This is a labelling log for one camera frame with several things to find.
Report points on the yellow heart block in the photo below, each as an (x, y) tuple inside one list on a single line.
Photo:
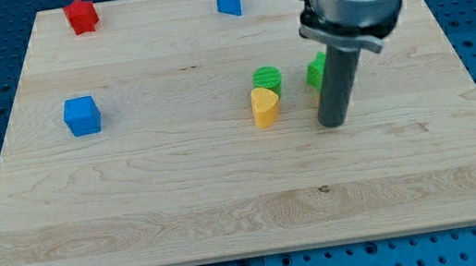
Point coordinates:
[(265, 107)]

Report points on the green star block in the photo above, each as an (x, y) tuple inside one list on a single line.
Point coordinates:
[(315, 71)]

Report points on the green cylinder block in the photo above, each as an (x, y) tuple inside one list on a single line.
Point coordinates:
[(268, 78)]

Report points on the blue cube block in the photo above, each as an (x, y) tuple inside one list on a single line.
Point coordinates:
[(82, 116)]

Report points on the red star block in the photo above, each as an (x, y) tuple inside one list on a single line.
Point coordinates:
[(82, 16)]

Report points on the wooden board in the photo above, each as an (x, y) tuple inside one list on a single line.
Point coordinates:
[(179, 174)]

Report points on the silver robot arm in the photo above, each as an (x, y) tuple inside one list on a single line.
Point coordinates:
[(346, 28)]

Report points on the black and silver clamp mount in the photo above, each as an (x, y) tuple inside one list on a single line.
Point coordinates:
[(349, 25)]

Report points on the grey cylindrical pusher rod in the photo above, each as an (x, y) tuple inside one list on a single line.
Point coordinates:
[(338, 76)]

